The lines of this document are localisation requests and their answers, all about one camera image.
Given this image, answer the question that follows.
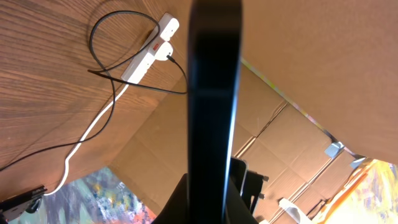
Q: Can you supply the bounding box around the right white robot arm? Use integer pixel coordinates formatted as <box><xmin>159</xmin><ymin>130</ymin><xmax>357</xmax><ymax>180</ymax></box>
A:
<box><xmin>229</xmin><ymin>157</ymin><xmax>269</xmax><ymax>215</ymax></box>

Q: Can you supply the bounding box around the cardboard backdrop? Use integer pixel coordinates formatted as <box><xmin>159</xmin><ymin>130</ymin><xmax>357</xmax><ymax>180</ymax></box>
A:
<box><xmin>107</xmin><ymin>0</ymin><xmax>398</xmax><ymax>224</ymax></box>

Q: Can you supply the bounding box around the white power strip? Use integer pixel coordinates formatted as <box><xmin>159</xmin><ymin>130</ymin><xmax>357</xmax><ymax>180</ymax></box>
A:
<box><xmin>121</xmin><ymin>12</ymin><xmax>179</xmax><ymax>84</ymax></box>

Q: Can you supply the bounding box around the white charger adapter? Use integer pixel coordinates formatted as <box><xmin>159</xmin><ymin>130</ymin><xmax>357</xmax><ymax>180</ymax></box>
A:
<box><xmin>154</xmin><ymin>42</ymin><xmax>174</xmax><ymax>61</ymax></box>

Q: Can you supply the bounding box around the blue Galaxy smartphone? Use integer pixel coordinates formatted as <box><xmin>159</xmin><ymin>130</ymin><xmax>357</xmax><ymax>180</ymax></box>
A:
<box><xmin>188</xmin><ymin>0</ymin><xmax>243</xmax><ymax>223</ymax></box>

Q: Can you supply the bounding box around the white power strip cord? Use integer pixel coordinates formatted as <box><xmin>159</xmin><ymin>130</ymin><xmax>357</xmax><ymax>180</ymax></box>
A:
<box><xmin>43</xmin><ymin>83</ymin><xmax>130</xmax><ymax>197</ymax></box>

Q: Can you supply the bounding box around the black charging cable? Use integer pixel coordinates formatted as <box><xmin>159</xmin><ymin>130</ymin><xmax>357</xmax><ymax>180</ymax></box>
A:
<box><xmin>0</xmin><ymin>10</ymin><xmax>189</xmax><ymax>172</ymax></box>

